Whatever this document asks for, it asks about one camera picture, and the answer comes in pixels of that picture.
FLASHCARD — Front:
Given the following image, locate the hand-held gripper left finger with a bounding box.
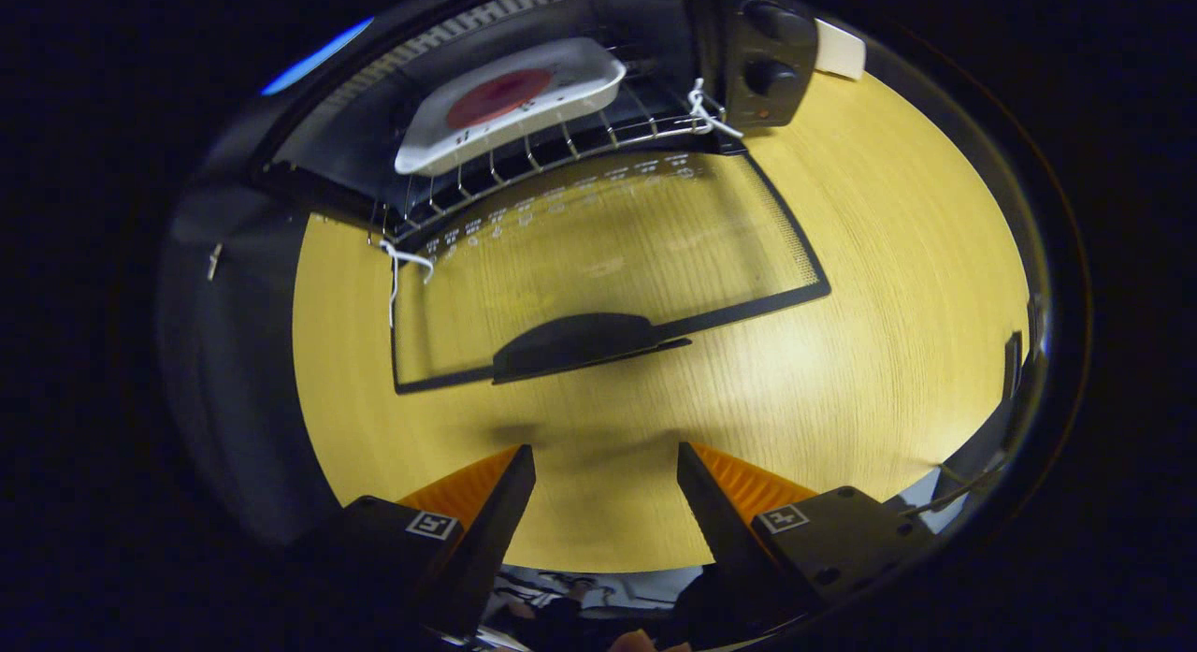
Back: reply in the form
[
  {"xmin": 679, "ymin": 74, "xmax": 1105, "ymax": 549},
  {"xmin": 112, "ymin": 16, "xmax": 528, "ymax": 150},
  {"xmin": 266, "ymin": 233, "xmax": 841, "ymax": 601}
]
[{"xmin": 285, "ymin": 445, "xmax": 537, "ymax": 636}]

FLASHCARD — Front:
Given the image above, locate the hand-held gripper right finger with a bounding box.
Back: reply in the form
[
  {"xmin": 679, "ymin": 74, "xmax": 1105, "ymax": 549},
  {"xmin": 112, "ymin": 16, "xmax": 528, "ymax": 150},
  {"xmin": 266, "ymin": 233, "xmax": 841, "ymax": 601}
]
[{"xmin": 676, "ymin": 441, "xmax": 937, "ymax": 627}]

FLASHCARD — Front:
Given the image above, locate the white square cherry-print plate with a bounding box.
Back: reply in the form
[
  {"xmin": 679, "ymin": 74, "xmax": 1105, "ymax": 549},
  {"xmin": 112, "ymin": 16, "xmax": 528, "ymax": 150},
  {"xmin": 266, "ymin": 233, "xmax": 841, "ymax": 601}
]
[{"xmin": 395, "ymin": 37, "xmax": 627, "ymax": 177}]

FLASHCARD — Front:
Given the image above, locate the black toaster oven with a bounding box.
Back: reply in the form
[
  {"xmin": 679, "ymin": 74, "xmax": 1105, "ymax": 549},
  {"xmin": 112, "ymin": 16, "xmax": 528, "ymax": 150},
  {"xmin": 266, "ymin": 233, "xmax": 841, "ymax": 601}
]
[{"xmin": 252, "ymin": 0, "xmax": 833, "ymax": 396}]

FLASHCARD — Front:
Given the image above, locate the pink ham slice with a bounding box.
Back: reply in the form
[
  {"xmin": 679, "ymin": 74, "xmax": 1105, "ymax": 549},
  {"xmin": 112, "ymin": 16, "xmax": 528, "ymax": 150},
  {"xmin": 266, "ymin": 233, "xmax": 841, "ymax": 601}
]
[{"xmin": 445, "ymin": 68, "xmax": 553, "ymax": 130}]

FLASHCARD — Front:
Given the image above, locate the white bread toaster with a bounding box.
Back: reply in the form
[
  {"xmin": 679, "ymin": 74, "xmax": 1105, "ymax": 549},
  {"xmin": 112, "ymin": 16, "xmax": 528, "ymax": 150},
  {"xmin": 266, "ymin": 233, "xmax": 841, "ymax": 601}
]
[{"xmin": 814, "ymin": 18, "xmax": 867, "ymax": 80}]

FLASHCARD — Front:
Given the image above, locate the patterned cloth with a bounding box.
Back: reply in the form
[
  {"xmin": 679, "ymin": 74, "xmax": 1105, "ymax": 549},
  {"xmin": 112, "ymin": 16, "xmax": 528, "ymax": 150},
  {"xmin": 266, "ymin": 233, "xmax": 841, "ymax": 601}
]
[{"xmin": 482, "ymin": 563, "xmax": 707, "ymax": 652}]

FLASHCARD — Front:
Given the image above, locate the white string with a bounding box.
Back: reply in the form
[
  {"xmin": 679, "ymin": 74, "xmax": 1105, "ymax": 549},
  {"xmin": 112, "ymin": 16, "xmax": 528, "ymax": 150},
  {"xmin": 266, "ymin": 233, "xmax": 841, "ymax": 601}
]
[
  {"xmin": 379, "ymin": 240, "xmax": 436, "ymax": 328},
  {"xmin": 687, "ymin": 79, "xmax": 744, "ymax": 140}
]

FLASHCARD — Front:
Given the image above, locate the black frame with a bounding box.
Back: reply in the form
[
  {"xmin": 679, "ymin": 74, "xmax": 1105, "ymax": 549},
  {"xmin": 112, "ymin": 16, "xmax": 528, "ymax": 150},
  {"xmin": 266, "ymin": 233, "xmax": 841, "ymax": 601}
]
[{"xmin": 1002, "ymin": 331, "xmax": 1026, "ymax": 402}]

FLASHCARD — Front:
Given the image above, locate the oven wire rack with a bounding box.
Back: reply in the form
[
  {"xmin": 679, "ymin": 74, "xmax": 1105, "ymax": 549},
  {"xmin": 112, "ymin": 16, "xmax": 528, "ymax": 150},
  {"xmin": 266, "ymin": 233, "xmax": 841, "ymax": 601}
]
[{"xmin": 383, "ymin": 72, "xmax": 740, "ymax": 251}]

